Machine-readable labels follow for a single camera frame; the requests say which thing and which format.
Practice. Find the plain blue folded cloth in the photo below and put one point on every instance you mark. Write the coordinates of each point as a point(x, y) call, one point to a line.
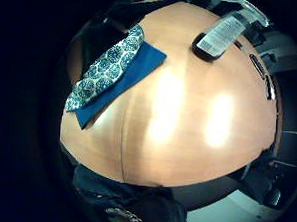
point(128, 80)

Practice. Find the blue patterned folded cloth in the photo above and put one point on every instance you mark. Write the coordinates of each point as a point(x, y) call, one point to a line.
point(105, 68)

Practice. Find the the person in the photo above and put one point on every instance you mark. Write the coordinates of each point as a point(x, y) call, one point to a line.
point(130, 203)

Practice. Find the dark bottle with white label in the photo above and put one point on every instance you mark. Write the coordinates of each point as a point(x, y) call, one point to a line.
point(222, 36)

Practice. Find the black pen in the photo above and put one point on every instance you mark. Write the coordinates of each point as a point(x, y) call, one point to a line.
point(257, 65)

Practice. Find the black office chair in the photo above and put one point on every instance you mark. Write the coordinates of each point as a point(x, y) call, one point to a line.
point(263, 180)

